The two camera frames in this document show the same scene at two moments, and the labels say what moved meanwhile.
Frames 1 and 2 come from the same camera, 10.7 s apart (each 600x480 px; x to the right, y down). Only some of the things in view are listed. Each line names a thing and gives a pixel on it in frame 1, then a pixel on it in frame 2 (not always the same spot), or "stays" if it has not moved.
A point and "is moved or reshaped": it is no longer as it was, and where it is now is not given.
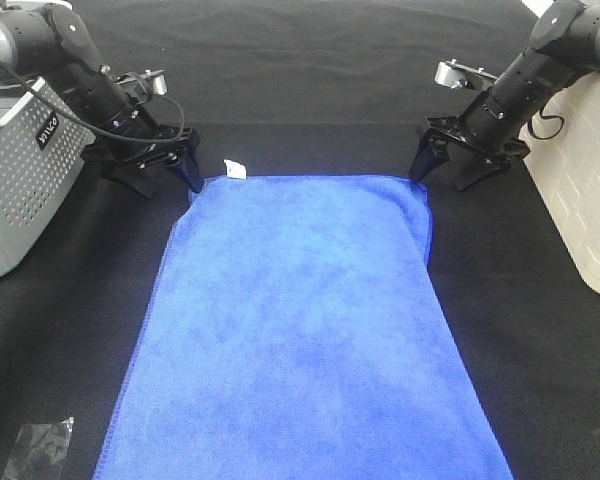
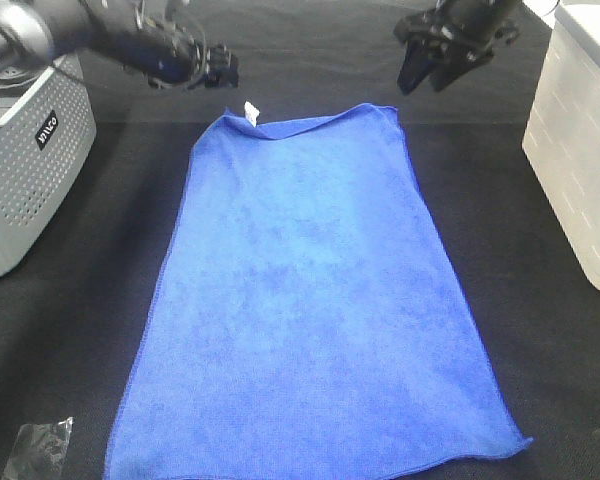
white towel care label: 235,170 → 251,113
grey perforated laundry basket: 34,146 stays
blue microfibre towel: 295,337 is moved or reshaped
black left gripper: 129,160 → 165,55
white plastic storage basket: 574,139 stays
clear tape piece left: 39,451 stays
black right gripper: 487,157 → 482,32
